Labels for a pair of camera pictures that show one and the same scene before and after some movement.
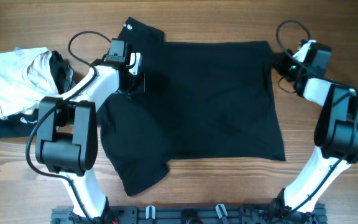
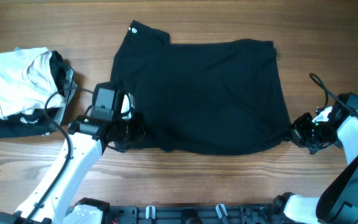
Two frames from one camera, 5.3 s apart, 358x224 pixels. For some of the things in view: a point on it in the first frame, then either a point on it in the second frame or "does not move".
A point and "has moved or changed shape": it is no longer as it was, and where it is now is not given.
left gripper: (140, 88) -> (140, 133)
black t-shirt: (201, 99) has moved or changed shape
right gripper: (279, 65) -> (297, 134)
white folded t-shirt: (13, 82) does not move
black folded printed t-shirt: (25, 124) does not move
